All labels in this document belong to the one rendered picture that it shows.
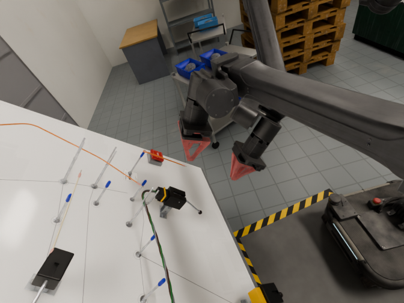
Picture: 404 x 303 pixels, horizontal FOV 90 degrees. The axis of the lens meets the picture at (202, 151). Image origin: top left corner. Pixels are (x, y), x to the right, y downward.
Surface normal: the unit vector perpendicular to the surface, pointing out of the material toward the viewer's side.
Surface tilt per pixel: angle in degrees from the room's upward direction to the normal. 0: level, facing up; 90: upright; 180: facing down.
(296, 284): 0
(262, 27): 37
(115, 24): 90
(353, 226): 0
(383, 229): 0
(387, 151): 89
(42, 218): 53
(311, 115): 89
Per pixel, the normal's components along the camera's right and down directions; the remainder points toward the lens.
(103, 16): 0.16, 0.68
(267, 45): -0.14, -0.11
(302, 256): -0.24, -0.68
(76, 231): 0.58, -0.72
